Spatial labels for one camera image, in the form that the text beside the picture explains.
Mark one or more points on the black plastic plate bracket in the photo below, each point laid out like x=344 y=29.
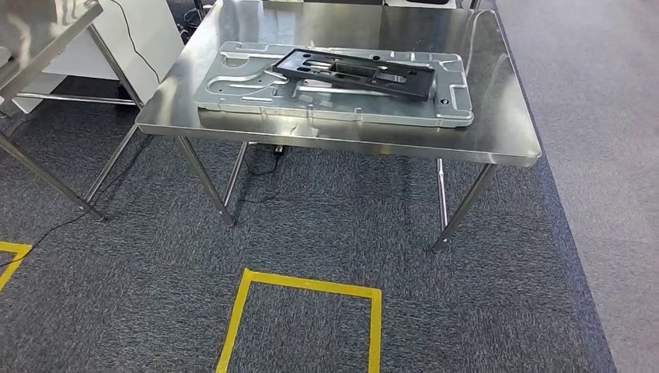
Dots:
x=360 y=77

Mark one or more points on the stainless steel workbench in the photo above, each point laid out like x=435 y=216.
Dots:
x=360 y=136

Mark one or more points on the yellow floor tape square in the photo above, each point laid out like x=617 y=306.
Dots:
x=309 y=284

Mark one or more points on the stamped sheet metal panel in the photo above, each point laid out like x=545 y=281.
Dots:
x=247 y=100

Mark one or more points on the white desk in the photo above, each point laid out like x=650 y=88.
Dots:
x=87 y=56

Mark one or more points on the stainless steel table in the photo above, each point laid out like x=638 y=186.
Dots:
x=36 y=31

